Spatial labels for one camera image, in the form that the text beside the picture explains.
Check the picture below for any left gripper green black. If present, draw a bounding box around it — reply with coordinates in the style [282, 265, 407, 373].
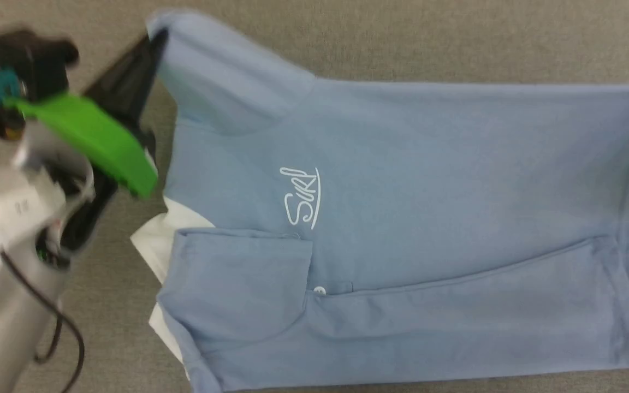
[6, 30, 168, 268]

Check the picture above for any light blue polo shirt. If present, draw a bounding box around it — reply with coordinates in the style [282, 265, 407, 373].
[129, 8, 629, 393]

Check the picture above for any grey fabric sofa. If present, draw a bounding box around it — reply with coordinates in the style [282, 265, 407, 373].
[0, 0, 629, 393]

